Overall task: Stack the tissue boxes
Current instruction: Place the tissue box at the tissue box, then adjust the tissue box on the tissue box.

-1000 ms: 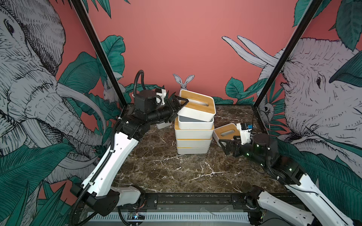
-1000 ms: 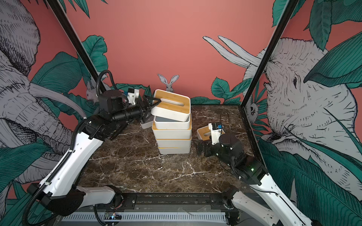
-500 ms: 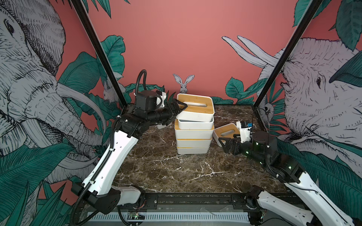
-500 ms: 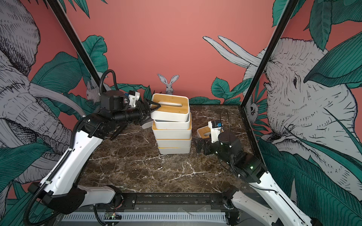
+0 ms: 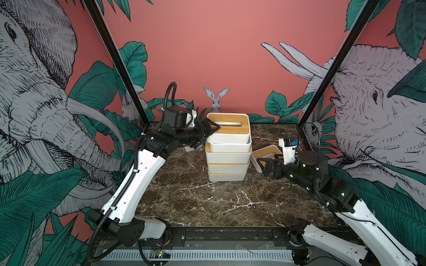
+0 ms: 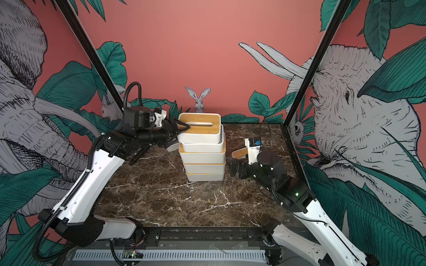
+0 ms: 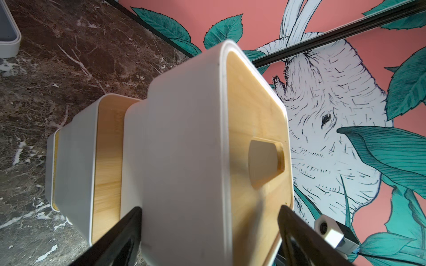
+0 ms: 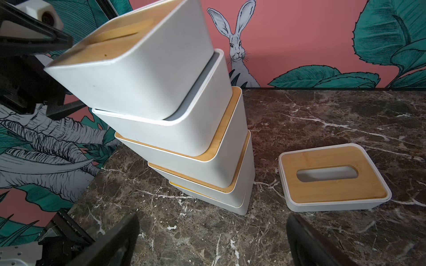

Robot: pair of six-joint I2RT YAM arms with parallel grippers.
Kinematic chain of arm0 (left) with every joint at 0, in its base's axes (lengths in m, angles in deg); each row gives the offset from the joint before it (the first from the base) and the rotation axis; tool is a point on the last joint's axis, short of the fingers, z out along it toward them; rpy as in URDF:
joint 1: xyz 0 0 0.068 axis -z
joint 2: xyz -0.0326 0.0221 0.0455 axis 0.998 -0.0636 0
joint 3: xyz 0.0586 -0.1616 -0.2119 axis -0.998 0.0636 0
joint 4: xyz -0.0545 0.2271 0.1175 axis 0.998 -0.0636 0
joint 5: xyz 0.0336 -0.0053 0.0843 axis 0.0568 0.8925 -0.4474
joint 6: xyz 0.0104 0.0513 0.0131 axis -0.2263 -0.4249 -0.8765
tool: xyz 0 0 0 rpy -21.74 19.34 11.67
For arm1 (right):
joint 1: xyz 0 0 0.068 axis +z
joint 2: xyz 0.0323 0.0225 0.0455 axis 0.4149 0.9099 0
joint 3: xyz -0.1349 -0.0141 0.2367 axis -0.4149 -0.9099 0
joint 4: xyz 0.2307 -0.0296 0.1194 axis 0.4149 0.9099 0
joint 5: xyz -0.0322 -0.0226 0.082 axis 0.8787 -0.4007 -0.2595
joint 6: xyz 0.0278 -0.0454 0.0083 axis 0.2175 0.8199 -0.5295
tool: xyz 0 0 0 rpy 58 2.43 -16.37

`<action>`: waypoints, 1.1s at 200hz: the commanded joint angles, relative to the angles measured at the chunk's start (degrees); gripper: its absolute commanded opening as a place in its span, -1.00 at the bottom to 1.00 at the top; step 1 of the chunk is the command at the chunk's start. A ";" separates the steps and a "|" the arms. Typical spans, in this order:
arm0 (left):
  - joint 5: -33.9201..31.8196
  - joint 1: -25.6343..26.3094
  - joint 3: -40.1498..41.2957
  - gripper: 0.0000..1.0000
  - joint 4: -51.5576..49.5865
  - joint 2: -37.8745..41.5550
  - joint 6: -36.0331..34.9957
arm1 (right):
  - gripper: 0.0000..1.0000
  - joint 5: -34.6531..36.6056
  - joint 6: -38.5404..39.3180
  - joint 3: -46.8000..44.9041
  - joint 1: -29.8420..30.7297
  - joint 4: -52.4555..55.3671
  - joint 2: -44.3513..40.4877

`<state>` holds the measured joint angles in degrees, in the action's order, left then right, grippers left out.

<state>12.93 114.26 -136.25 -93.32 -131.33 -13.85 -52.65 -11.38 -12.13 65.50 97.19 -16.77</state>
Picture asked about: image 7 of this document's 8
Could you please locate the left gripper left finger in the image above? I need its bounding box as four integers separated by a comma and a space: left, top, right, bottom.
71, 207, 142, 266

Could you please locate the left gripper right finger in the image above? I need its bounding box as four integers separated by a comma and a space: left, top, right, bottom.
277, 205, 352, 266

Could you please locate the large bamboo lid tissue box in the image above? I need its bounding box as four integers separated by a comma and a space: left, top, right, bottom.
44, 129, 60, 212

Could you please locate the edge bamboo tissue box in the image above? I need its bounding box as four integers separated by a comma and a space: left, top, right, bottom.
142, 41, 294, 266

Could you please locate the grey lid tissue box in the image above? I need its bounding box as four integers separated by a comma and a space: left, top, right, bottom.
0, 0, 22, 58
120, 99, 148, 218

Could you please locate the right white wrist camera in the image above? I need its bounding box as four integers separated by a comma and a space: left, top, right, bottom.
315, 215, 360, 256

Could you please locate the right black frame post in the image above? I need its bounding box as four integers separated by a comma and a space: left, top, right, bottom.
252, 0, 426, 68

